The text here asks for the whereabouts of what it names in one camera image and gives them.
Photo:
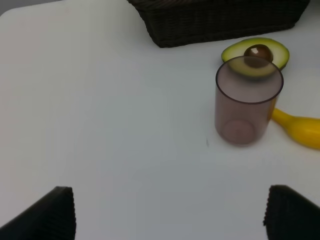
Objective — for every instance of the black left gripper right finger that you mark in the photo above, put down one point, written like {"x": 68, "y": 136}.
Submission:
{"x": 290, "y": 216}

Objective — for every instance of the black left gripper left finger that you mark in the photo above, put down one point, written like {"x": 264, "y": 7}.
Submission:
{"x": 53, "y": 217}

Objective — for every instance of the yellow banana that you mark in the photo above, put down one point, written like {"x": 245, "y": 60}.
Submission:
{"x": 303, "y": 130}

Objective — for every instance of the translucent pink plastic cup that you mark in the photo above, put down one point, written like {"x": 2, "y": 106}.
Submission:
{"x": 247, "y": 90}

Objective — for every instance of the halved avocado with pit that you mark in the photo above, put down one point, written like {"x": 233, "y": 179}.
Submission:
{"x": 257, "y": 56}

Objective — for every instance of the dark brown wicker basket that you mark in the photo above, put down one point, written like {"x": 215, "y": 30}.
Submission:
{"x": 174, "y": 23}

